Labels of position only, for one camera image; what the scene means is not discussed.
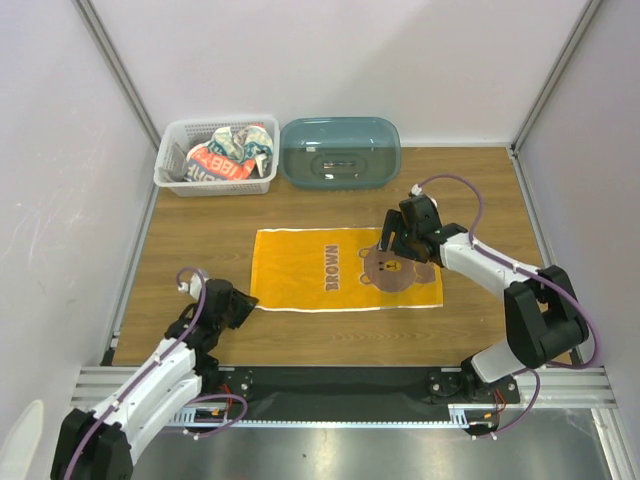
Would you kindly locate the white plastic basket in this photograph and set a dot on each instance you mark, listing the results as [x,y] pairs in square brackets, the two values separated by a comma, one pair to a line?
[190,133]

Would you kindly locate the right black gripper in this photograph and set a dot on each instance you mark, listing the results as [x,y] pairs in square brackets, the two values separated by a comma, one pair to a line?
[400,240]

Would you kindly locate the aluminium frame rail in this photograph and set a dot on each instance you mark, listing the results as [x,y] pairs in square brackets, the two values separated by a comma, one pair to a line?
[553,388]

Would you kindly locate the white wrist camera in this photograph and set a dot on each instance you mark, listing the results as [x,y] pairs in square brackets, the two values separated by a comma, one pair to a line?
[194,285]
[417,191]

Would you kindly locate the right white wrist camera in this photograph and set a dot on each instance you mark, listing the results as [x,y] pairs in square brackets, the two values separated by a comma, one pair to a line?
[417,191]

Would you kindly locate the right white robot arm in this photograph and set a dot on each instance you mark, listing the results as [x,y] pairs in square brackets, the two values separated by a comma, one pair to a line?
[542,316]

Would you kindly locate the yellow brown bear towel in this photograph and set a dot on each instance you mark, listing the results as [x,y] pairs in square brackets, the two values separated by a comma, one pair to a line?
[337,270]

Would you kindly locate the teal plastic tub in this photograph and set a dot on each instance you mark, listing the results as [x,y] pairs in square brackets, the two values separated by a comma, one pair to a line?
[339,153]

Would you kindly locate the orange white lettered towel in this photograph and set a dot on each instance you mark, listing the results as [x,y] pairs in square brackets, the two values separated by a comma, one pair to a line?
[203,165]

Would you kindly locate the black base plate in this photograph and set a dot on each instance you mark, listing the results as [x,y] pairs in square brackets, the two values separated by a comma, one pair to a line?
[361,394]

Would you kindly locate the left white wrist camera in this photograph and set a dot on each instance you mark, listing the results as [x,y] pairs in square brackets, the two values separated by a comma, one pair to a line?
[194,285]

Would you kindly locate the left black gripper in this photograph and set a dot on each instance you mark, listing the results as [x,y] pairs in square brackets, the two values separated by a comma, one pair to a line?
[244,305]

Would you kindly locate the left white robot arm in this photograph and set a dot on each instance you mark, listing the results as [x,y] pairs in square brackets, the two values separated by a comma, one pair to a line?
[106,441]

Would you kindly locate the teal patterned towel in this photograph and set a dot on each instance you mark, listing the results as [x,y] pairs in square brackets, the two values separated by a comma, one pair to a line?
[243,144]

